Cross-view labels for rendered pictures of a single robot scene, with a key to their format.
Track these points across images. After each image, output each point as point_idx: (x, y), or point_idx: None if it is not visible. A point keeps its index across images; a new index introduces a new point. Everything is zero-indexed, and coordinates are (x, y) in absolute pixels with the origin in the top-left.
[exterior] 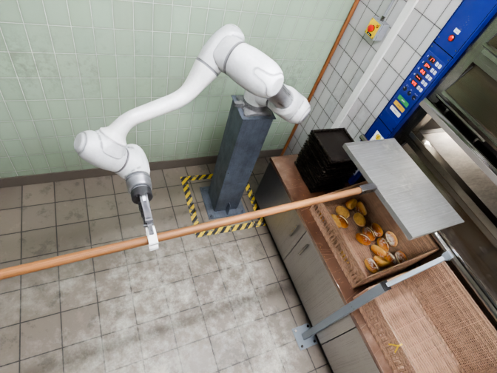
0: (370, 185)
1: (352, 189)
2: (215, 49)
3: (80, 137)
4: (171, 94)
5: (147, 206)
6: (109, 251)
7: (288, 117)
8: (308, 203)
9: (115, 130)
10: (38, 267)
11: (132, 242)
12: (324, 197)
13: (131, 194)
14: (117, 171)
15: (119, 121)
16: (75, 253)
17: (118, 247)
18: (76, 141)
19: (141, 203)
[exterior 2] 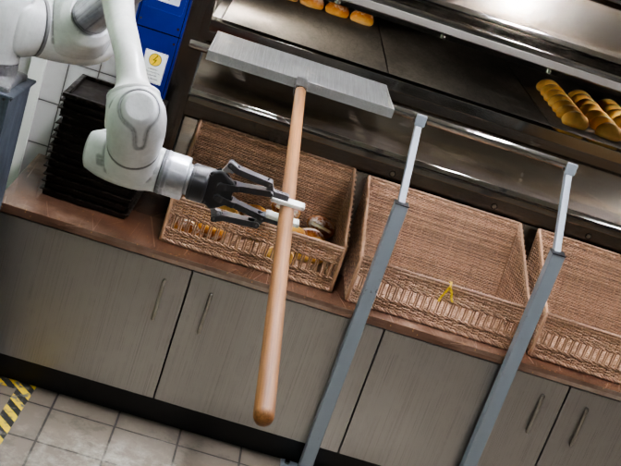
0: (301, 79)
1: (298, 90)
2: None
3: (142, 95)
4: (120, 10)
5: (248, 170)
6: (291, 236)
7: (103, 48)
8: (301, 118)
9: (145, 78)
10: (286, 275)
11: (288, 216)
12: (300, 107)
13: (195, 183)
14: (155, 158)
15: (138, 63)
16: (281, 249)
17: (290, 226)
18: (135, 109)
19: (240, 169)
